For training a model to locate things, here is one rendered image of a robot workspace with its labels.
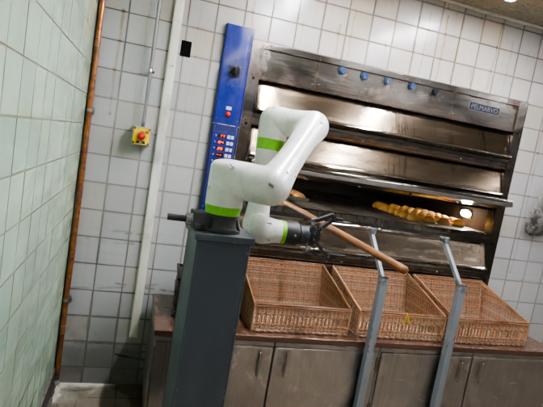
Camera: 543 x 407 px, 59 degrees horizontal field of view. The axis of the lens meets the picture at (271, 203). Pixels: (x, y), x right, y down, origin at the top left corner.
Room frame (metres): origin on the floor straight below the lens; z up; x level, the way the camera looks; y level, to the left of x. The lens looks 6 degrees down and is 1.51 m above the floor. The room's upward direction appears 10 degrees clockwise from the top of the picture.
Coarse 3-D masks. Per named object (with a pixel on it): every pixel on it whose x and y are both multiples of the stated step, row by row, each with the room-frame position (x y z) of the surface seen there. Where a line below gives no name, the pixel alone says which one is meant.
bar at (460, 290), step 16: (336, 224) 2.57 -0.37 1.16; (352, 224) 2.60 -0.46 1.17; (448, 240) 2.75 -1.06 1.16; (448, 256) 2.70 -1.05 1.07; (384, 288) 2.41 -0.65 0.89; (464, 288) 2.55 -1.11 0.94; (448, 320) 2.57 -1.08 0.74; (368, 336) 2.42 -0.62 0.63; (448, 336) 2.54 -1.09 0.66; (368, 352) 2.41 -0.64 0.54; (448, 352) 2.54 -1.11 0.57; (368, 368) 2.41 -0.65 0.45; (432, 400) 2.56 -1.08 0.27
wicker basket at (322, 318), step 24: (264, 264) 2.81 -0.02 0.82; (288, 264) 2.86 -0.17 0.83; (312, 264) 2.91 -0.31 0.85; (264, 288) 2.78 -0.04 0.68; (288, 288) 2.83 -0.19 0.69; (312, 288) 2.88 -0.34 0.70; (336, 288) 2.68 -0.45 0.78; (240, 312) 2.56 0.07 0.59; (264, 312) 2.35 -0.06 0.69; (288, 312) 2.39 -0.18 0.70; (312, 312) 2.42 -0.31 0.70; (336, 312) 2.46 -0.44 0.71
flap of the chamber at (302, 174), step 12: (324, 180) 2.89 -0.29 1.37; (336, 180) 2.82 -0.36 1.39; (348, 180) 2.82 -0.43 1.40; (360, 180) 2.84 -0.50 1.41; (396, 192) 3.08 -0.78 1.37; (408, 192) 3.00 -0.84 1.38; (420, 192) 2.95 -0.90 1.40; (432, 192) 2.98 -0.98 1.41; (480, 204) 3.21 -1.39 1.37; (492, 204) 3.12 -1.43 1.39; (504, 204) 3.13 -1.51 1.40
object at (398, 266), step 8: (296, 208) 2.70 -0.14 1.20; (312, 216) 2.43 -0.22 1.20; (320, 224) 2.31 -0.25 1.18; (336, 232) 2.11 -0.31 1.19; (344, 232) 2.07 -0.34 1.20; (352, 240) 1.94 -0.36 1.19; (360, 248) 1.86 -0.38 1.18; (368, 248) 1.80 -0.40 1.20; (376, 256) 1.73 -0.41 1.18; (384, 256) 1.68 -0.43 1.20; (392, 264) 1.61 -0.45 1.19; (400, 264) 1.58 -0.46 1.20; (400, 272) 1.56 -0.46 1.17
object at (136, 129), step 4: (136, 128) 2.55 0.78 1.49; (140, 128) 2.56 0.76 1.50; (144, 128) 2.57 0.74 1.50; (148, 128) 2.57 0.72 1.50; (132, 132) 2.55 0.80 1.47; (136, 132) 2.56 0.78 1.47; (144, 132) 2.57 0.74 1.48; (132, 136) 2.55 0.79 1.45; (136, 136) 2.56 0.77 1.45; (148, 136) 2.57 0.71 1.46; (132, 140) 2.55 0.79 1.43; (136, 140) 2.56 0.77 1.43; (140, 140) 2.56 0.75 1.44; (144, 140) 2.57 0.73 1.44; (148, 140) 2.57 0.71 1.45; (136, 144) 2.56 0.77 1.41; (140, 144) 2.56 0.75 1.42; (144, 144) 2.57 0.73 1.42; (148, 144) 2.57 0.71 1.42
